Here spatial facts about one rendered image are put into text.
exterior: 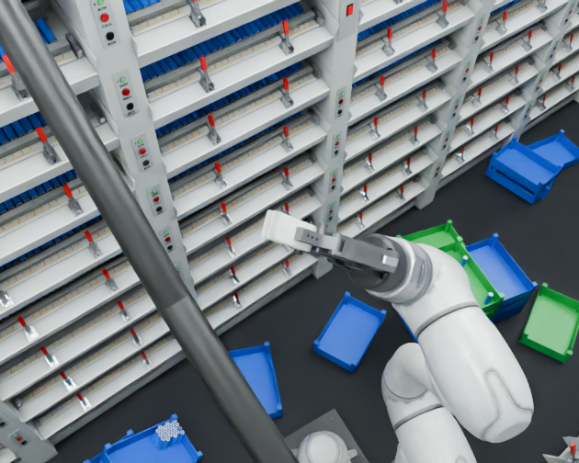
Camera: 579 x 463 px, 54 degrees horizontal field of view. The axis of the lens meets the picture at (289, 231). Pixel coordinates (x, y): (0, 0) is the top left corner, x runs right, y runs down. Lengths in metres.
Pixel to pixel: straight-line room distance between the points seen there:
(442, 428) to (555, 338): 1.53
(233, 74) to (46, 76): 1.21
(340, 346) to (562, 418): 0.93
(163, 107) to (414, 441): 1.00
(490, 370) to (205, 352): 0.48
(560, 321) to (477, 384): 2.07
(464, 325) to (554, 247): 2.31
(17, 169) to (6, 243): 0.22
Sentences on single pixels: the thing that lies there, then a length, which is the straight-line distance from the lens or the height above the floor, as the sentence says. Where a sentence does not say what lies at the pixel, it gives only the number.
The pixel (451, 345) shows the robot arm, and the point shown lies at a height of 1.57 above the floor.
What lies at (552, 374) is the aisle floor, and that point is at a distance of 2.70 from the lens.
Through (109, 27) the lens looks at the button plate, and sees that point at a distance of 1.31.
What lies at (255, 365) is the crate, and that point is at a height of 0.00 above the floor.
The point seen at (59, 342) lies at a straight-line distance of 2.03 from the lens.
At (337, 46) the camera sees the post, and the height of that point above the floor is 1.26.
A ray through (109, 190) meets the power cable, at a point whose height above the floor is 1.98.
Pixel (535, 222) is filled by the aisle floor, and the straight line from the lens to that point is 3.15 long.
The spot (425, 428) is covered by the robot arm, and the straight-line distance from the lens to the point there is 1.31.
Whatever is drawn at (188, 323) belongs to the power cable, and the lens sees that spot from 0.38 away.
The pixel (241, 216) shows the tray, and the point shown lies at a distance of 1.97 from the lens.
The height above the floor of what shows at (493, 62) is 0.75.
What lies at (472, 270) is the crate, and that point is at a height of 0.41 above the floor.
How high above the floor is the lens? 2.25
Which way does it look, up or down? 52 degrees down
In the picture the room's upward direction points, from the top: straight up
